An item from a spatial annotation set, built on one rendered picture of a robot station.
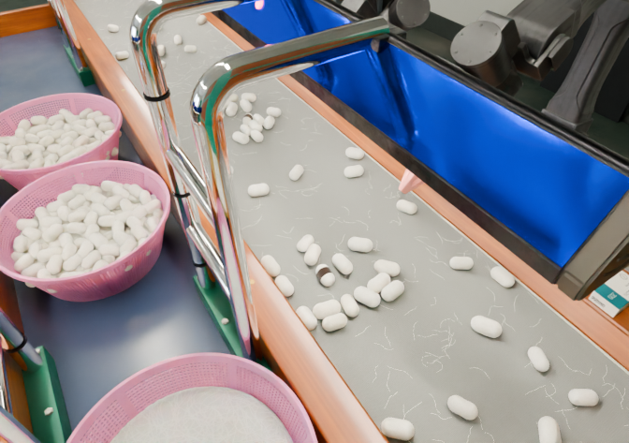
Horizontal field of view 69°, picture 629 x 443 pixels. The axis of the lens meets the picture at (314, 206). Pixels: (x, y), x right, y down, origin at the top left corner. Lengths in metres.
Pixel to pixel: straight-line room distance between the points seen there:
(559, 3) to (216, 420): 0.65
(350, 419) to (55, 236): 0.54
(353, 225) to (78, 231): 0.44
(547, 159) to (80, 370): 0.63
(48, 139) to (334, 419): 0.78
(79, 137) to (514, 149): 0.86
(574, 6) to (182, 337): 0.68
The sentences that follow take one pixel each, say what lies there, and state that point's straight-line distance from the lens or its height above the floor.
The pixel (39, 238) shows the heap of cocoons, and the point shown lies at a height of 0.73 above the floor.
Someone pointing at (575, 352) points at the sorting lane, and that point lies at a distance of 0.68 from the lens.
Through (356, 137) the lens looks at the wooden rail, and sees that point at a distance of 0.91.
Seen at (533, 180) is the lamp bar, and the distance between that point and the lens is 0.31.
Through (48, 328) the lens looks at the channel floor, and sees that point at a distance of 0.80.
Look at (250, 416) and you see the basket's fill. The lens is 0.59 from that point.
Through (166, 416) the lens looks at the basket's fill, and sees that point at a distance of 0.61.
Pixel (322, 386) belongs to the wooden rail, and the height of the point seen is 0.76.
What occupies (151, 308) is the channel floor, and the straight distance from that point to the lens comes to 0.76.
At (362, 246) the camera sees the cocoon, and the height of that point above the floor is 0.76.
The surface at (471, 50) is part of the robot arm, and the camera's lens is 0.58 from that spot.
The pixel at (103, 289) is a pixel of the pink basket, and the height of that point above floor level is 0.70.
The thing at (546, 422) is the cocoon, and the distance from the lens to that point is 0.60.
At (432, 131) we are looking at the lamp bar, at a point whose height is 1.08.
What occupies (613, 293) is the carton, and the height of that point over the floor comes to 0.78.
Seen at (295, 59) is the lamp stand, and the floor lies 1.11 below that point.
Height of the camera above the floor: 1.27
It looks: 43 degrees down
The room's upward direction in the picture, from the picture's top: straight up
